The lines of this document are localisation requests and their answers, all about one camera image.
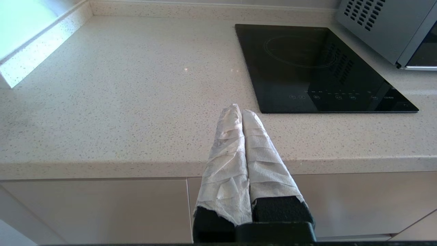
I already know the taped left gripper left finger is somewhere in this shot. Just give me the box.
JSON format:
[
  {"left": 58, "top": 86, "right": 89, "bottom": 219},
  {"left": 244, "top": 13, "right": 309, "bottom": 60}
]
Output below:
[{"left": 192, "top": 103, "right": 253, "bottom": 243}]

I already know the beige cabinet door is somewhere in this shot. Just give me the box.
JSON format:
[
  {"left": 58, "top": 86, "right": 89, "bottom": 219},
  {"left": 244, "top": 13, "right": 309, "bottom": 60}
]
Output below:
[
  {"left": 187, "top": 172, "right": 437, "bottom": 240},
  {"left": 0, "top": 179, "right": 192, "bottom": 245}
]

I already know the black glass microwave door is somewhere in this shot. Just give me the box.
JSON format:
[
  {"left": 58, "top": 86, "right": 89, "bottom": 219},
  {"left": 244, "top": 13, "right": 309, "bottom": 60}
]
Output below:
[{"left": 397, "top": 12, "right": 437, "bottom": 71}]

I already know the black glass induction cooktop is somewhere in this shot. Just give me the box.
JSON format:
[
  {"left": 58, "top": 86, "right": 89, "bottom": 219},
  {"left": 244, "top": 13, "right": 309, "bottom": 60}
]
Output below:
[{"left": 235, "top": 24, "right": 420, "bottom": 114}]

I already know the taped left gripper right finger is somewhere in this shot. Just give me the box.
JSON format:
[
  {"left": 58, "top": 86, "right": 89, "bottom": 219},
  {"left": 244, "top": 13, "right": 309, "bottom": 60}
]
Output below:
[{"left": 241, "top": 109, "right": 315, "bottom": 224}]

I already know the silver Panasonic microwave oven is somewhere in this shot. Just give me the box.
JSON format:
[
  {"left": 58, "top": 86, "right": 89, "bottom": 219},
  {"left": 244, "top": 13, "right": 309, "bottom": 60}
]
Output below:
[{"left": 336, "top": 0, "right": 437, "bottom": 71}]

